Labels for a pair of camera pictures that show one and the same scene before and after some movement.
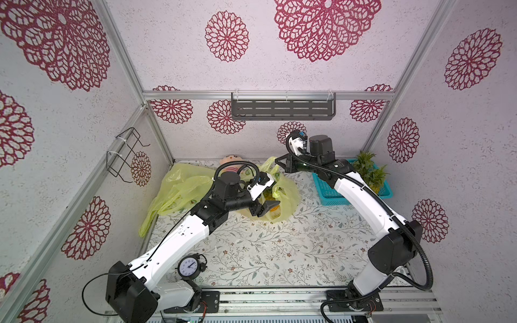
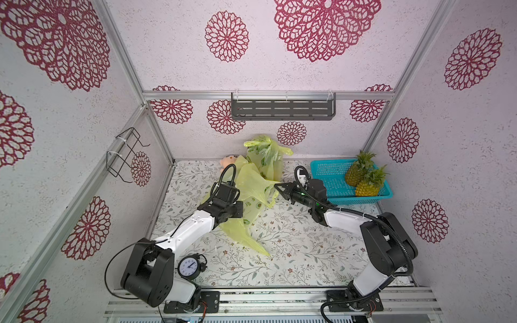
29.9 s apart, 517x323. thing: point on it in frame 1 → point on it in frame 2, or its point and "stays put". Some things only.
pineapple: (374, 177) stays put
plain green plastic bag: (186, 186) → (256, 191)
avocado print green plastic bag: (285, 192) → (268, 155)
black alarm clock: (190, 266) stays put
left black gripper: (256, 210) stays put
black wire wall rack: (119, 161) stays put
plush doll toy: (227, 159) stays put
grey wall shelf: (283, 105) stays put
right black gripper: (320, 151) → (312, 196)
